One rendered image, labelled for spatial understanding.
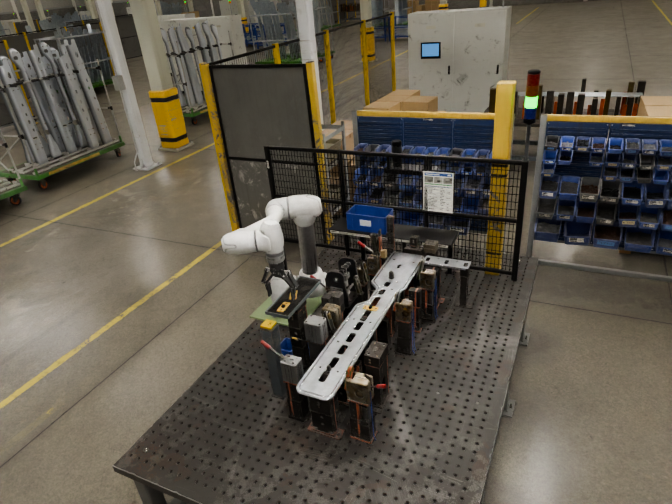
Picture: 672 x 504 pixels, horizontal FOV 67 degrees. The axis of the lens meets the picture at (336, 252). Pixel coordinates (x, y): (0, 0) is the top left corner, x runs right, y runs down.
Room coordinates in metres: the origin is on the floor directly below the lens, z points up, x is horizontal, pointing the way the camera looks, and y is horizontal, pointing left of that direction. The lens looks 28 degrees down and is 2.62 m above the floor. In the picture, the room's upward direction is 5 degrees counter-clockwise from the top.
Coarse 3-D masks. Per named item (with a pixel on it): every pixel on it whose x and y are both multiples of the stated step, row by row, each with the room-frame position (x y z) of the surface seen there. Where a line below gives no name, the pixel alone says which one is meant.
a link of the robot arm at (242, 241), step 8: (272, 208) 2.60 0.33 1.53; (280, 208) 2.63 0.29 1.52; (272, 216) 2.48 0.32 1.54; (280, 216) 2.55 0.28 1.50; (256, 224) 2.37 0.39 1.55; (232, 232) 2.18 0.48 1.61; (240, 232) 2.16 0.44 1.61; (248, 232) 2.16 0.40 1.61; (224, 240) 2.14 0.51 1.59; (232, 240) 2.13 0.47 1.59; (240, 240) 2.12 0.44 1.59; (248, 240) 2.12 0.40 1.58; (224, 248) 2.13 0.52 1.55; (232, 248) 2.12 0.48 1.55; (240, 248) 2.11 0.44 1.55; (248, 248) 2.12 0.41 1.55
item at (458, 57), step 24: (408, 24) 9.31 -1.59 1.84; (432, 24) 9.11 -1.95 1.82; (456, 24) 8.92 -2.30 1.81; (480, 24) 8.74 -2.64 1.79; (504, 24) 8.57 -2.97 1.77; (408, 48) 9.32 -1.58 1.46; (432, 48) 9.08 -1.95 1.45; (456, 48) 8.92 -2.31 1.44; (480, 48) 8.74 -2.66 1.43; (504, 48) 8.59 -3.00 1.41; (432, 72) 9.11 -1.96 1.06; (456, 72) 8.91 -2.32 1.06; (480, 72) 8.73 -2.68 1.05; (504, 72) 8.74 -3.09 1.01; (456, 96) 8.91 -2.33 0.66; (480, 96) 8.72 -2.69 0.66
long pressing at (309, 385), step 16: (400, 256) 2.87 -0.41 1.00; (416, 256) 2.85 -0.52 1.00; (384, 272) 2.69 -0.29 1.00; (400, 272) 2.67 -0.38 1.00; (416, 272) 2.67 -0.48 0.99; (384, 288) 2.51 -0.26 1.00; (400, 288) 2.49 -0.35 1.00; (368, 304) 2.36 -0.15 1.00; (384, 304) 2.35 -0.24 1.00; (352, 320) 2.23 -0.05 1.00; (368, 320) 2.21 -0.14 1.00; (336, 336) 2.10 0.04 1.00; (368, 336) 2.08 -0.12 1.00; (336, 352) 1.97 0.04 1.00; (352, 352) 1.96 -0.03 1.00; (320, 368) 1.87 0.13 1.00; (336, 368) 1.86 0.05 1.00; (304, 384) 1.77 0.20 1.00; (320, 384) 1.76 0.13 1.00; (336, 384) 1.75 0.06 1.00
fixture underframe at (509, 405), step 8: (528, 336) 3.15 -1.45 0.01; (520, 344) 3.07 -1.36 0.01; (512, 400) 2.50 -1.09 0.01; (504, 408) 2.42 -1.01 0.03; (512, 408) 2.43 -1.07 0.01; (144, 488) 1.66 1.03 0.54; (152, 488) 1.68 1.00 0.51; (144, 496) 1.67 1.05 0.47; (152, 496) 1.67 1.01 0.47; (160, 496) 1.70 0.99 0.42
